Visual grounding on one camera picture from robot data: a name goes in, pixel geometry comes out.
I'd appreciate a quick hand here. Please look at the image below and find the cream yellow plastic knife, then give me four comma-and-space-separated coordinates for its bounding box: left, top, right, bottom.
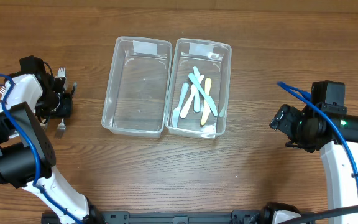
200, 78, 212, 126

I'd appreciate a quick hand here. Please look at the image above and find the left blue cable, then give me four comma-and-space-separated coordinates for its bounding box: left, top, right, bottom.
0, 73, 83, 224

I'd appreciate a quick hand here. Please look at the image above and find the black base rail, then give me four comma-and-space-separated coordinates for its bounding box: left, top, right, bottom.
82, 210, 272, 224

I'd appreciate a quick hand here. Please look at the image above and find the clear plastic container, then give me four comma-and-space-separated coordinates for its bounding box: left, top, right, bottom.
101, 36, 172, 138
164, 38, 232, 139

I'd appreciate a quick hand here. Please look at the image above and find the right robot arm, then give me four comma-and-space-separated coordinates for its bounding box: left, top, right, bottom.
257, 80, 358, 223

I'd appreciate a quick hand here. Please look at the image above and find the pale blue plastic fork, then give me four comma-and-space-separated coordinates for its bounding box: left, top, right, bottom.
57, 67, 66, 78

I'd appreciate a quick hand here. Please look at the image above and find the outer left metal fork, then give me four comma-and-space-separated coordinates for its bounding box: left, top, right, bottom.
40, 123, 48, 131

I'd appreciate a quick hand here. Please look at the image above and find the white plastic knife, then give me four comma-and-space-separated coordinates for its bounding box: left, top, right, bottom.
180, 85, 198, 118
193, 66, 201, 113

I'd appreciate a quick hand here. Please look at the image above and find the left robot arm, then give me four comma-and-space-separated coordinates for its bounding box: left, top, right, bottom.
0, 55, 105, 223

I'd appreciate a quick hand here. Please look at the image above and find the blue cable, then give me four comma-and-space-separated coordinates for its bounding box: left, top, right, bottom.
277, 80, 358, 224
0, 73, 83, 224

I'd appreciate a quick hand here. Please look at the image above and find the thick black cable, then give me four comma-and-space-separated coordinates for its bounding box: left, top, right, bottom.
280, 202, 358, 224

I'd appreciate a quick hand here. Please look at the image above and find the pale blue plastic knife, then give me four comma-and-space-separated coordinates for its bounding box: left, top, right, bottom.
172, 82, 189, 128

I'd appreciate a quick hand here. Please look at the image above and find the black handled metal fork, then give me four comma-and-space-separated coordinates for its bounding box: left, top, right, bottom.
54, 82, 77, 139

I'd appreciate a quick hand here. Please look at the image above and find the white plastic fork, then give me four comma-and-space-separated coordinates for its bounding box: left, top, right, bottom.
0, 86, 6, 95

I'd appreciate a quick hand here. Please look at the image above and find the right blue cable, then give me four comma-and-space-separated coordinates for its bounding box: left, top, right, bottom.
277, 80, 358, 224

